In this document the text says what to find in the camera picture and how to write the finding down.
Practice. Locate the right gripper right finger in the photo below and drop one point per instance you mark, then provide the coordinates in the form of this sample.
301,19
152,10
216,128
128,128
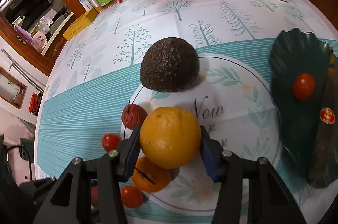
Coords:
270,201

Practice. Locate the dark avocado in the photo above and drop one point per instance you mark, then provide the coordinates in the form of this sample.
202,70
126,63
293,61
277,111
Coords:
169,65

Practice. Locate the dark green scalloped plate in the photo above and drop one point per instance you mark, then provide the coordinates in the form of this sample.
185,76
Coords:
303,107

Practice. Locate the dark red wrinkled fruit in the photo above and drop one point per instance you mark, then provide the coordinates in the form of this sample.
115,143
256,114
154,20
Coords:
133,115

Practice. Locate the tree pattern tablecloth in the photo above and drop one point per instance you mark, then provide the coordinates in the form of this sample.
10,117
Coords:
209,57

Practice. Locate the large yellow orange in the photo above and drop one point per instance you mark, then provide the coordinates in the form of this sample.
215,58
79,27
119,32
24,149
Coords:
170,137

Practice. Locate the orange tangerine with stem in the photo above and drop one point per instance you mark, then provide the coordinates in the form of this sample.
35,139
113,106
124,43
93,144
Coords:
150,177

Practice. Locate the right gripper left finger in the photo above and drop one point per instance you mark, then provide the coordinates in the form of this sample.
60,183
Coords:
69,200

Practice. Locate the small metal can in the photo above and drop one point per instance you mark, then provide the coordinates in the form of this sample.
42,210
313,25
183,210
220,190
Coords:
94,3

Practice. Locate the red cherry tomato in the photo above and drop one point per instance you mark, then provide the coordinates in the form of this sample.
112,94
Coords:
303,86
131,197
110,142

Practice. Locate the red lidded bin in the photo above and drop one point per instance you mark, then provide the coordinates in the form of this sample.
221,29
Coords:
35,102

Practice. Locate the dark overripe banana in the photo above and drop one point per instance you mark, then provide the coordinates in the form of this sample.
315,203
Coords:
324,164

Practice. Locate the small white blue box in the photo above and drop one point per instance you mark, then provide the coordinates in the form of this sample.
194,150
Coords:
86,4

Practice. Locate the yellow flat box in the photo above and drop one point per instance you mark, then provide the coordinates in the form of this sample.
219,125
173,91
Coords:
80,24

